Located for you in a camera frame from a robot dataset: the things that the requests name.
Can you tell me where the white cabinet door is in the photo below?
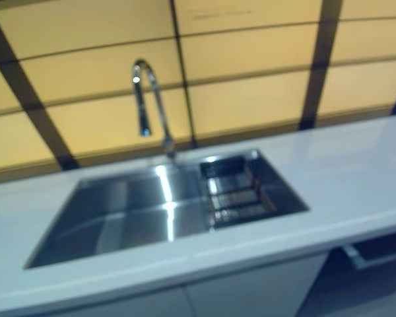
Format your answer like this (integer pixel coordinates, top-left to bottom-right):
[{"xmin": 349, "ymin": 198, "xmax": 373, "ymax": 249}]
[
  {"xmin": 183, "ymin": 251, "xmax": 330, "ymax": 317},
  {"xmin": 0, "ymin": 289, "xmax": 189, "ymax": 317}
]

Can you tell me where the chrome gooseneck kitchen faucet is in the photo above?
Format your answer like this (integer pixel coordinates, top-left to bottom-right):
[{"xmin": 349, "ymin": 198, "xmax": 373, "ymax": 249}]
[{"xmin": 131, "ymin": 58, "xmax": 178, "ymax": 162}]

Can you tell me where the black roll-up drying rack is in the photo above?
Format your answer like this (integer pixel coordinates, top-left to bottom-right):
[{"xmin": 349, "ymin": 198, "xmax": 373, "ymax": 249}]
[{"xmin": 199, "ymin": 156, "xmax": 281, "ymax": 231}]

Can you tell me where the stainless steel sink basin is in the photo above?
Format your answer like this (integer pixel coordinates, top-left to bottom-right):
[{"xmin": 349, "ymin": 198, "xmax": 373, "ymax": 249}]
[{"xmin": 22, "ymin": 148, "xmax": 311, "ymax": 271}]

